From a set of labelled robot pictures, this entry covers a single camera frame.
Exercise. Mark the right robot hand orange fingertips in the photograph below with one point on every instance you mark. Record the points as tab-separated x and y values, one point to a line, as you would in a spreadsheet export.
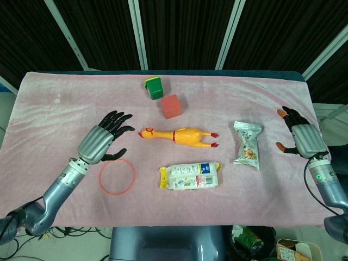
308	140

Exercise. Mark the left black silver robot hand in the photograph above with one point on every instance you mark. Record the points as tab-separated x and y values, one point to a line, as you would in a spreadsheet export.
92	144

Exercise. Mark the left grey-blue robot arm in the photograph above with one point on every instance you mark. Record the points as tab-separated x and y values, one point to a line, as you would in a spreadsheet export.
54	193

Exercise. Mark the pink plush table cloth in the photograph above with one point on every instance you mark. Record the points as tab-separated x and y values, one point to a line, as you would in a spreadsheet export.
81	87

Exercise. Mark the silver nut snack packet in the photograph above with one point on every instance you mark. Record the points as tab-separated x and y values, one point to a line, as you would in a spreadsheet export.
247	146

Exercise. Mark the green toy bin yellow lid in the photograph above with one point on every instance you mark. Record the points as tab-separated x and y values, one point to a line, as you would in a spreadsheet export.
155	89

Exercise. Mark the red foam cube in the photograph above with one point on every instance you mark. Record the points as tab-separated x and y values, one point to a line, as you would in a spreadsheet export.
171	107

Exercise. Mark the yellow rubber chicken toy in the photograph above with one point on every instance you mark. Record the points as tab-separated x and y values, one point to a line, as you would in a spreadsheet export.
187	136

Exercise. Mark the white wet wipes pack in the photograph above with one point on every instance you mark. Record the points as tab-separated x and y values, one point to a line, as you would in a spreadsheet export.
190	176

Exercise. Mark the black trash bin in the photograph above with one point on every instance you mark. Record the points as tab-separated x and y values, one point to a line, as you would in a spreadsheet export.
262	235

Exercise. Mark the open cardboard box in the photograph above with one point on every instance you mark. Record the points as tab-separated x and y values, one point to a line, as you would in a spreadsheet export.
296	250

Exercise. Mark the grey-blue robot torso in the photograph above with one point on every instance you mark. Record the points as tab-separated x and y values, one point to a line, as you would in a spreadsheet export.
163	244

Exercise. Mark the white partition post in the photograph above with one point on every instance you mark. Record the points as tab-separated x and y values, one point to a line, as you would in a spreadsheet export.
67	35
326	53
230	35
6	84
139	35

